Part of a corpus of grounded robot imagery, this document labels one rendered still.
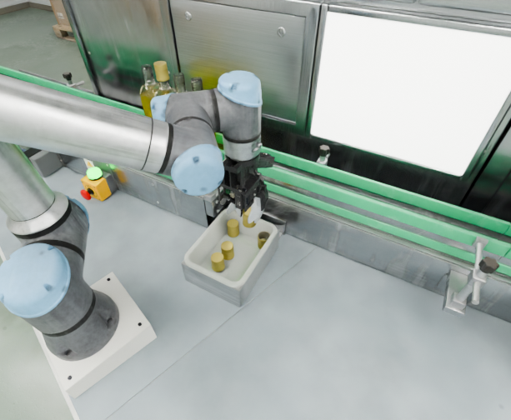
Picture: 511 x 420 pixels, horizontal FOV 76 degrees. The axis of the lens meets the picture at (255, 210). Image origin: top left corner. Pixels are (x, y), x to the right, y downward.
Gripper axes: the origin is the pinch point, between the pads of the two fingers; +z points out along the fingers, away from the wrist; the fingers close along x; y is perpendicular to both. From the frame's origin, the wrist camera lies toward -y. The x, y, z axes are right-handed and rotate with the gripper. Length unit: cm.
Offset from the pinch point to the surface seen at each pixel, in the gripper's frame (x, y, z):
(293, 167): 2.1, -21.3, -1.3
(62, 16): -430, -242, 64
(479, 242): 49, -14, -4
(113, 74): -79, -32, -7
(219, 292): 0.5, 15.8, 13.9
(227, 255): -3.4, 5.9, 12.6
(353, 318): 31.8, 4.2, 16.9
